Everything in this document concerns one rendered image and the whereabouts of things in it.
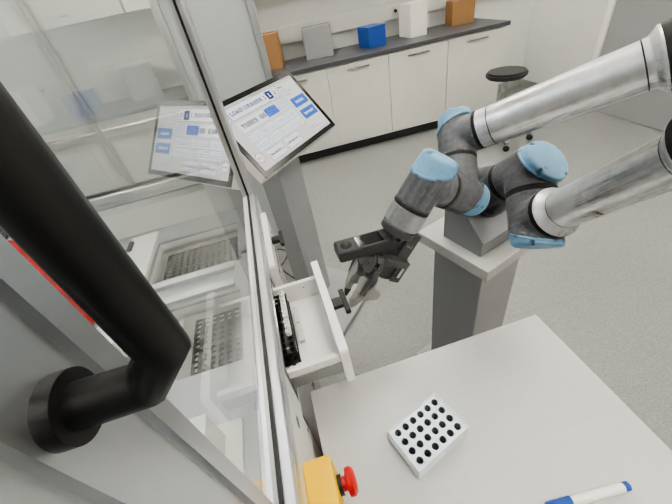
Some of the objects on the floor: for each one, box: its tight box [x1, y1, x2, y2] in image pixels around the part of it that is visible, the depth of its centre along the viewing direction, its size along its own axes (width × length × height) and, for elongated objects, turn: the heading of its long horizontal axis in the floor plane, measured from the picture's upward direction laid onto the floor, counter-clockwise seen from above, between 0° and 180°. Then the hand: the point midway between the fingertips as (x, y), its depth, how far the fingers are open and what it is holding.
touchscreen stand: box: [263, 157, 365, 336], centre depth 169 cm, size 50×45×102 cm
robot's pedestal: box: [416, 217, 531, 355], centre depth 132 cm, size 30×30×76 cm
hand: (347, 295), depth 74 cm, fingers closed on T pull, 3 cm apart
